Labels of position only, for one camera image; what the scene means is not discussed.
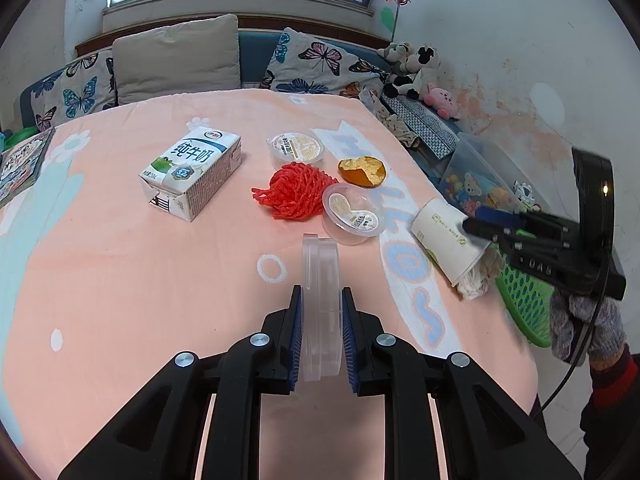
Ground right butterfly pillow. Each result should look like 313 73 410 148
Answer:
260 28 388 99

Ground white paper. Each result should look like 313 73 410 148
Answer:
456 246 506 300

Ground pudding cup with lid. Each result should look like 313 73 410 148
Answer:
267 132 324 169

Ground clear plastic toy bin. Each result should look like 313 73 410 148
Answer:
438 132 551 217

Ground blue white checked cloth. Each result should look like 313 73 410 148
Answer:
382 96 460 159

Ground white milk carton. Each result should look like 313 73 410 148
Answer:
139 127 242 222

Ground butterfly pillow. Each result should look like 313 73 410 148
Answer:
260 28 388 99
29 49 117 131

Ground clear round plastic lid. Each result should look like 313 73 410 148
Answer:
302 234 343 382

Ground orange peel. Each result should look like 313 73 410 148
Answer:
338 156 387 188

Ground colourful picture book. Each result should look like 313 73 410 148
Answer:
0 127 56 207

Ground left butterfly pillow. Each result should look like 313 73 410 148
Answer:
29 49 117 131

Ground right gloved hand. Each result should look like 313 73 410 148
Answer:
549 289 626 370

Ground beige patterned clothes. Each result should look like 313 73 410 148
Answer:
358 89 420 148

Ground beige cushion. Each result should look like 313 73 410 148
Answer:
112 14 241 105

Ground red foam fruit net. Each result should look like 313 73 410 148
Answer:
252 162 337 221

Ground pink table blanket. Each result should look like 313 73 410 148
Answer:
1 90 538 479

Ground green plastic mesh basket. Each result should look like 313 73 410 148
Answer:
494 244 553 348

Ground white paper cup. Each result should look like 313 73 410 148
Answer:
410 198 489 286

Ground pink round plush toy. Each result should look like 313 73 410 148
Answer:
423 84 460 120

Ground cow plush toy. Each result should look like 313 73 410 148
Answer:
378 42 439 101

